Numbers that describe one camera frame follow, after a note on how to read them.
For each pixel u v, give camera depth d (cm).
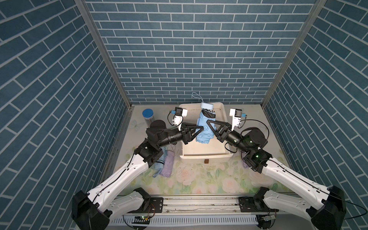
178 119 57
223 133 55
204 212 73
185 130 56
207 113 59
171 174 84
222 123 60
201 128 60
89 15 73
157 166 81
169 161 85
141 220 72
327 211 38
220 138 56
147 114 89
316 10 72
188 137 55
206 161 71
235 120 57
